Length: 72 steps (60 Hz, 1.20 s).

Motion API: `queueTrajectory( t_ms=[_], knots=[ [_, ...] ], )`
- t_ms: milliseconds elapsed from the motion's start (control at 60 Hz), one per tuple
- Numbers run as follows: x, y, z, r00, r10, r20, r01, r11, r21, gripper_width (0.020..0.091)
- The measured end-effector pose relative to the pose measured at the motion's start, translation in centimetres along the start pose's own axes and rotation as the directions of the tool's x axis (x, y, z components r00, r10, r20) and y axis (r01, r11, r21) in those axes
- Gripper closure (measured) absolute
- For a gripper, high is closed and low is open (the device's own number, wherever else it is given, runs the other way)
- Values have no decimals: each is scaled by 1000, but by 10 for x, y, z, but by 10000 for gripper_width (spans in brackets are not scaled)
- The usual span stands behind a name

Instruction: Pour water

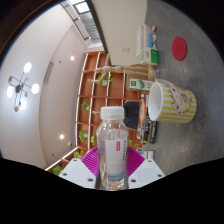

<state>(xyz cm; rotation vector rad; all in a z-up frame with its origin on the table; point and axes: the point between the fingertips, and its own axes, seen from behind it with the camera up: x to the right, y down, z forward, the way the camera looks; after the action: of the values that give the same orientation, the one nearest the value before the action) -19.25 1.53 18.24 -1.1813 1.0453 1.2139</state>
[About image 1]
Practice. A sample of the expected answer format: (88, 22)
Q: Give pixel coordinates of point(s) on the recessed ceiling spotlights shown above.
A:
(72, 57)

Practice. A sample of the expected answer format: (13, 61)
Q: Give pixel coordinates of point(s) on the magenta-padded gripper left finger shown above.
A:
(78, 171)

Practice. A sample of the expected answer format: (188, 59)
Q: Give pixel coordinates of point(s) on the green and white carton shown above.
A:
(138, 85)

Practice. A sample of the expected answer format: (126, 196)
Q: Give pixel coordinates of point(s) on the multi-bulb ceiling lamp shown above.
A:
(21, 87)

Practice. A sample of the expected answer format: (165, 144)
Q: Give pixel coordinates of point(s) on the window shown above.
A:
(81, 6)

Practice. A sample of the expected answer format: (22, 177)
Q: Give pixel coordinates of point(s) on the black ceiling track rail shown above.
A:
(75, 20)

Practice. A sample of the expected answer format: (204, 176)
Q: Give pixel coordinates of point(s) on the wooden shelf unit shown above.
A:
(100, 100)

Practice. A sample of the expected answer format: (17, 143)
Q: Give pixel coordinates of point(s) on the flat round red coaster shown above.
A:
(179, 48)

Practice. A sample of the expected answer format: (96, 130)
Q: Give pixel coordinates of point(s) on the stack of dark books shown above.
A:
(148, 128)

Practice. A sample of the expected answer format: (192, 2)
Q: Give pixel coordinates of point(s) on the white wall switch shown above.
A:
(125, 49)

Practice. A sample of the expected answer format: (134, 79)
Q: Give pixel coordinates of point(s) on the chair with dark jacket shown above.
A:
(131, 115)

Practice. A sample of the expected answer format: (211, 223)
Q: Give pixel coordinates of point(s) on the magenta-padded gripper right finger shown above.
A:
(146, 171)

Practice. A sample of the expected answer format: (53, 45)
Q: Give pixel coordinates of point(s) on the green and white box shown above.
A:
(149, 56)

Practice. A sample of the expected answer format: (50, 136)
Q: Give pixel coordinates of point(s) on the clear plastic water bottle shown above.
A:
(112, 150)

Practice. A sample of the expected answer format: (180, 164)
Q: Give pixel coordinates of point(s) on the grey curtain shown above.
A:
(90, 26)

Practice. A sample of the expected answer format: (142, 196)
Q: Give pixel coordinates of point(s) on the yellow striped mug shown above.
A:
(176, 103)

